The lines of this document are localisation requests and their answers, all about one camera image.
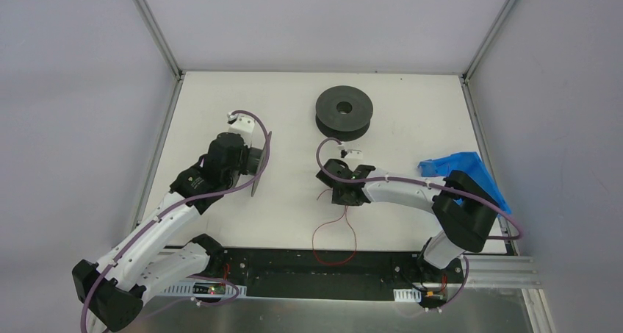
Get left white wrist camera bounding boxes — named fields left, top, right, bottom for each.
left=228, top=113, right=256, bottom=147

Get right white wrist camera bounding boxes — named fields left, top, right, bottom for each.
left=340, top=148, right=364, bottom=160

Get blue plastic bin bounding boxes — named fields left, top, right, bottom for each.
left=417, top=151, right=512, bottom=216

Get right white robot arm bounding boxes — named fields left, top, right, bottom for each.
left=316, top=159, right=498, bottom=282

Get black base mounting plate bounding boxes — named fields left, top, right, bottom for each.
left=199, top=248, right=464, bottom=301

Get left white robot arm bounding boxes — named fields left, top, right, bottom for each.
left=72, top=132, right=273, bottom=332

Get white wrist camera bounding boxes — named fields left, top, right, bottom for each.
left=340, top=148, right=364, bottom=160
left=228, top=113, right=256, bottom=147

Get thin red wire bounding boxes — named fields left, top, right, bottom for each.
left=311, top=189, right=359, bottom=268

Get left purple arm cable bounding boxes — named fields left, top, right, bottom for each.
left=79, top=110, right=272, bottom=333

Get black cable spool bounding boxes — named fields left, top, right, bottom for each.
left=315, top=85, right=374, bottom=142

